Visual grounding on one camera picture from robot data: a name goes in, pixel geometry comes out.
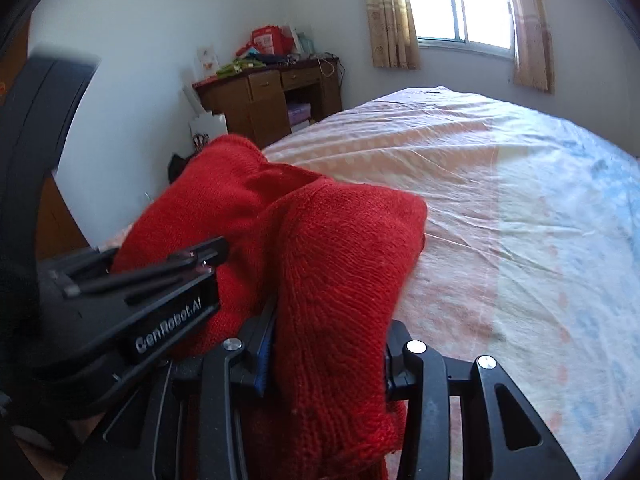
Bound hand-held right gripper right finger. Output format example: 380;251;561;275
382;320;581;480

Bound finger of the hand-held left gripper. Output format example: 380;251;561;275
62;236;231;298

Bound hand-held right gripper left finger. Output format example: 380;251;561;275
75;305;281;480

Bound red knit sweater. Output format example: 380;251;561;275
109;134;428;480

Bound white paper bag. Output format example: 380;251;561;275
188;112;228;153

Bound white rolled paper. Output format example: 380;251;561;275
181;82;206;113

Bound wooden desk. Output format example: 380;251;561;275
192;55;345;148

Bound light blue floral bedsheet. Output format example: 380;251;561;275
492;105;640;480

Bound pink polka dot blanket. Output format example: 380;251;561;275
97;85;506;361

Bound purple box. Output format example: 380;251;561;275
287;101;312;126

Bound green cloth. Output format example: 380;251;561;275
216;57;266;78

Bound red gift box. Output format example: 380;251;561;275
250;25;295;57

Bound beige patterned curtain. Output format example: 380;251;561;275
502;0;556;95
360;0;422;70

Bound window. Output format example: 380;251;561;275
397;0;518;56

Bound thin cable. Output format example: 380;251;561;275
315;54;347;82

